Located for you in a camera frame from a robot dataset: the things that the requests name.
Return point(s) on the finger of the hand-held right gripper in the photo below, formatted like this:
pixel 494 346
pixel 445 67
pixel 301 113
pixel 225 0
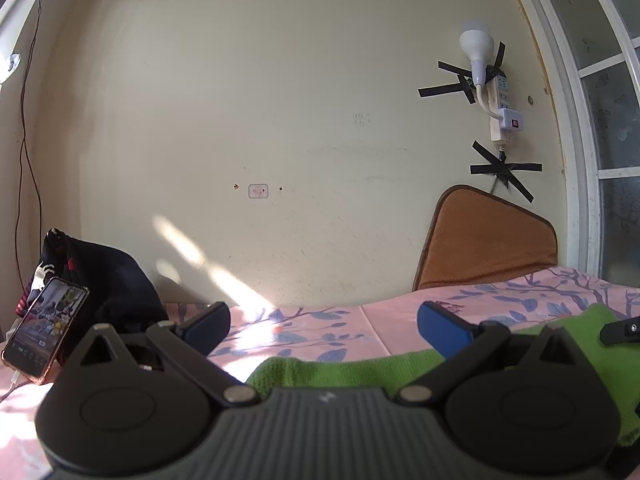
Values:
pixel 622 331

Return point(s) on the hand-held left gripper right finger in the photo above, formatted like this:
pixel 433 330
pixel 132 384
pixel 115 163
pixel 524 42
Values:
pixel 442 328

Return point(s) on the pink tree-print bedsheet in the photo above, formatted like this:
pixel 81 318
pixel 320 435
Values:
pixel 325 330

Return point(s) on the white power strip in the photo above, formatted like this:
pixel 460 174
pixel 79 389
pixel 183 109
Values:
pixel 501 95

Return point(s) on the small wall sticker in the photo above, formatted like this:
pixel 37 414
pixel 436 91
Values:
pixel 258 191

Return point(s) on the black knit garment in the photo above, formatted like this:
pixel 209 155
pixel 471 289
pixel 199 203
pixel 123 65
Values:
pixel 125 285

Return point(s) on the black tape cross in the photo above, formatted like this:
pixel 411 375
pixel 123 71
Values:
pixel 505 167
pixel 440 91

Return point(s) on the smartphone in clear case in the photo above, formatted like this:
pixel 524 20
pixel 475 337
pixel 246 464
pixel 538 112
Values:
pixel 45 330

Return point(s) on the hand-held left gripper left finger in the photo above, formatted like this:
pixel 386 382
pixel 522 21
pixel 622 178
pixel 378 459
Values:
pixel 207 326

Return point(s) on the white bulb lamp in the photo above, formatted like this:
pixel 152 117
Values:
pixel 475 45

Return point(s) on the white wall hook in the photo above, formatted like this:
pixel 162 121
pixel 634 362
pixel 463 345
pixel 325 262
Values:
pixel 14 60

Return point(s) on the brown cushion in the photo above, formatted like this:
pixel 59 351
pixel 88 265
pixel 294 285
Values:
pixel 485 240

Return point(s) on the striped green knit sweater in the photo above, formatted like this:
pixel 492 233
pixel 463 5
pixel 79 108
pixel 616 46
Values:
pixel 350 370

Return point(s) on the white window frame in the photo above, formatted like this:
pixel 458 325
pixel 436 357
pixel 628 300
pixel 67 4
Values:
pixel 580 160

